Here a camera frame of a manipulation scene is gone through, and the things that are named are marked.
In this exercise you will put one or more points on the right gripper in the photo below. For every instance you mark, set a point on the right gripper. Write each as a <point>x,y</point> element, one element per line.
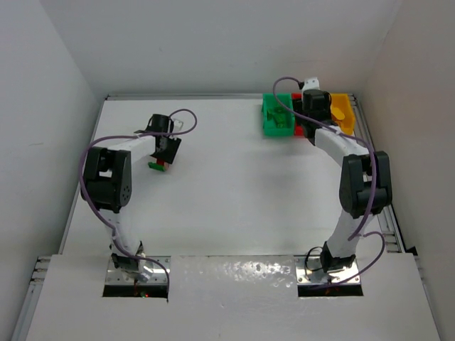
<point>298,107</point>

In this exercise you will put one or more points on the green square lego brick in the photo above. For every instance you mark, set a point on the green square lego brick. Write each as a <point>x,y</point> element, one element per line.
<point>280,124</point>

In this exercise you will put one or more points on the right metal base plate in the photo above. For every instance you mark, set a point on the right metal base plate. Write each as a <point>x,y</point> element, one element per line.
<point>309,272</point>

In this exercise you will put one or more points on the green plastic bin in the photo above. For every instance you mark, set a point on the green plastic bin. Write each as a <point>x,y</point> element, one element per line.
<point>269,102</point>

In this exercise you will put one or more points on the yellow arch lego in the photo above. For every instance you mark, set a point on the yellow arch lego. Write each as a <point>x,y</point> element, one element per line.
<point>337,114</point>

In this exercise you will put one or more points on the yellow plastic bin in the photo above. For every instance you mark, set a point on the yellow plastic bin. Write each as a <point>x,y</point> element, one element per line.
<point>342,101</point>

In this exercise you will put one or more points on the red green flower lego stack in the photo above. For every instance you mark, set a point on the red green flower lego stack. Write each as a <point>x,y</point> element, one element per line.
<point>159,165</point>

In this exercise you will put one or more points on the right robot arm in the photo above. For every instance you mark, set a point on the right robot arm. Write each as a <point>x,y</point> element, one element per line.
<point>365,186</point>

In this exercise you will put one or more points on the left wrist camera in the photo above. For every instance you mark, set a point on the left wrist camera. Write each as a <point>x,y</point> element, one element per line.
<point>177,125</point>

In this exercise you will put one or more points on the aluminium frame rail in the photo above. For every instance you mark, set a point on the aluminium frame rail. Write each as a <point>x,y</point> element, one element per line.
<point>383,188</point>

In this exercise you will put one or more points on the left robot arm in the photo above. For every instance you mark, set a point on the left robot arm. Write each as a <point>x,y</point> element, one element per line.
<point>107,177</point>

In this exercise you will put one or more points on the metal base plate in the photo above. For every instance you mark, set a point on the metal base plate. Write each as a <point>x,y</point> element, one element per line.
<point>309,272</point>
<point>149,274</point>

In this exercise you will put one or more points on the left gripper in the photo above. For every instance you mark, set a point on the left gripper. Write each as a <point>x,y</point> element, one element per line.
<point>167,151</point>

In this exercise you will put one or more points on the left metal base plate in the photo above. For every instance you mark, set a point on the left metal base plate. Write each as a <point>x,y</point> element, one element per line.
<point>149,274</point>

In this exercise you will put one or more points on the red plastic bin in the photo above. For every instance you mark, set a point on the red plastic bin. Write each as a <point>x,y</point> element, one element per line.
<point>298,131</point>

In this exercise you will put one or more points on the yellow green bee lego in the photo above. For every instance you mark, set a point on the yellow green bee lego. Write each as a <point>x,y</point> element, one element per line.
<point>276,113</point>

